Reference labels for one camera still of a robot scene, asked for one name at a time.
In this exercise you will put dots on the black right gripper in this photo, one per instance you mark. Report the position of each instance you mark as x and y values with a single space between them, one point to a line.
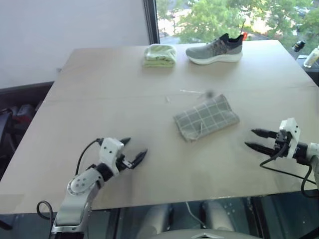
281 142

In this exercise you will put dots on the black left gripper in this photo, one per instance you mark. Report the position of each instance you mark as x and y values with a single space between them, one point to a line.
122 164

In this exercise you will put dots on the grey checked cloth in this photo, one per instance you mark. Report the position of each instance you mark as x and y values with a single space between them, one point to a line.
207 117

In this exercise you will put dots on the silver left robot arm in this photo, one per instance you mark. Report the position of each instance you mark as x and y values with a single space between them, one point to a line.
79 184

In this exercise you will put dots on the dark side table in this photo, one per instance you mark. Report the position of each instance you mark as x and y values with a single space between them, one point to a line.
312 74

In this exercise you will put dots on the white plastic bottle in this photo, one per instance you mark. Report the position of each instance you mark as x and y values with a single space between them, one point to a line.
311 58

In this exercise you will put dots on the folded light green towel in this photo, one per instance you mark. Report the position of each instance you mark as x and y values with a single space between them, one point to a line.
159 56

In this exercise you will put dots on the grey knit sneaker white sole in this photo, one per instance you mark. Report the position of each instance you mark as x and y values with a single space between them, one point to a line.
214 52

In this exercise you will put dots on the small black device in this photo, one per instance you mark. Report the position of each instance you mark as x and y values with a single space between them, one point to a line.
299 45

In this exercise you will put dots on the grey robot torso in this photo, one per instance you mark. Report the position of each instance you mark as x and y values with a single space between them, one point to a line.
202 235

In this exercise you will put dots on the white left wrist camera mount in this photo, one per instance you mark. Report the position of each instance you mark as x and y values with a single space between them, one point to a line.
109 149

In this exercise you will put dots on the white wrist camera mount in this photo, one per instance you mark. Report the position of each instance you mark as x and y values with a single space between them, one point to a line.
109 149
294 139

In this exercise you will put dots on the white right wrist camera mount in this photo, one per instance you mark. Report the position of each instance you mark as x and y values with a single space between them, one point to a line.
294 139

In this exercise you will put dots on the black window frame post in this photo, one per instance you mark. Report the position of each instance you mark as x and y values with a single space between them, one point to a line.
152 22

